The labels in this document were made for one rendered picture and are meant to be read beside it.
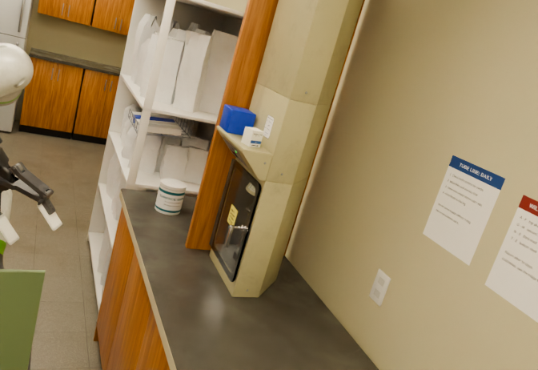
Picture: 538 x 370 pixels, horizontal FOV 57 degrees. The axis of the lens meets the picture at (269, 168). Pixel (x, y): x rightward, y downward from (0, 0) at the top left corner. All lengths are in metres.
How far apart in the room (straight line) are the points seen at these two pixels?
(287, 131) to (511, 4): 0.78
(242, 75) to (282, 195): 0.52
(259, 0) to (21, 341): 1.39
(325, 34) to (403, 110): 0.41
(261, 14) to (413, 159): 0.80
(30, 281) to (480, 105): 1.31
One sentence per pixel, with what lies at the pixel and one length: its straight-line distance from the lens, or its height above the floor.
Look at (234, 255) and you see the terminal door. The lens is 1.89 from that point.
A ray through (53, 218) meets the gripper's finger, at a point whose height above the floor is 1.38.
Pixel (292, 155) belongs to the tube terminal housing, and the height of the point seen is 1.52.
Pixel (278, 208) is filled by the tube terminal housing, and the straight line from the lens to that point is 1.80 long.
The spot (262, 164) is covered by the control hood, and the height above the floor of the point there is 1.47.
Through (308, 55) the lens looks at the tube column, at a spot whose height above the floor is 1.87.
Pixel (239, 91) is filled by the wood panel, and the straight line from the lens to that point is 2.01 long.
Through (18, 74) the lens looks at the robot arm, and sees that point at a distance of 1.20.
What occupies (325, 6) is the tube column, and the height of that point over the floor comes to 2.03.
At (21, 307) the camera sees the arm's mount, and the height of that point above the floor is 1.15.
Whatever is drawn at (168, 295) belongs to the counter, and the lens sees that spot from 1.83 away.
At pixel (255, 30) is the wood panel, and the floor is 1.90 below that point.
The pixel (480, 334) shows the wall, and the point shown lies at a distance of 1.56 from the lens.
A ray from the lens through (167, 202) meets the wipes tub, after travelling 2.46.
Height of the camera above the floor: 1.88
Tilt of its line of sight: 14 degrees down
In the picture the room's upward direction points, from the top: 16 degrees clockwise
